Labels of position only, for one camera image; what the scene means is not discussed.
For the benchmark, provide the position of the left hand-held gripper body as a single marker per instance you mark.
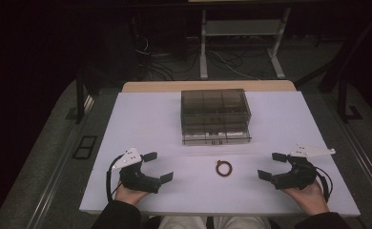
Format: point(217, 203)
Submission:
point(136, 178)

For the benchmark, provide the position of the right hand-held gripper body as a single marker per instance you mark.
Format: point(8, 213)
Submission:
point(297, 175)

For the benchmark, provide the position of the smoky clear plastic drawer box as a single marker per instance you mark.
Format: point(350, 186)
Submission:
point(214, 116)

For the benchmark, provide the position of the person's left hand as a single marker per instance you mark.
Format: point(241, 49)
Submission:
point(128, 194)

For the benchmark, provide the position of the person's right hand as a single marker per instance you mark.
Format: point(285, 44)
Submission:
point(308, 198)

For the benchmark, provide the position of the person's legs in light trousers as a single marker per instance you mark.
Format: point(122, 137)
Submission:
point(187, 223)

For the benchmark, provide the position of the black metal stand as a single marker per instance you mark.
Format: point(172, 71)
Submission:
point(80, 95)
point(343, 79)

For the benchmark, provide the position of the black rectangular floor frame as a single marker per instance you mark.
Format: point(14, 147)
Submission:
point(85, 147)

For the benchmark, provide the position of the white metal stand frame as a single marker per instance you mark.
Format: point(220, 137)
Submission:
point(244, 28)

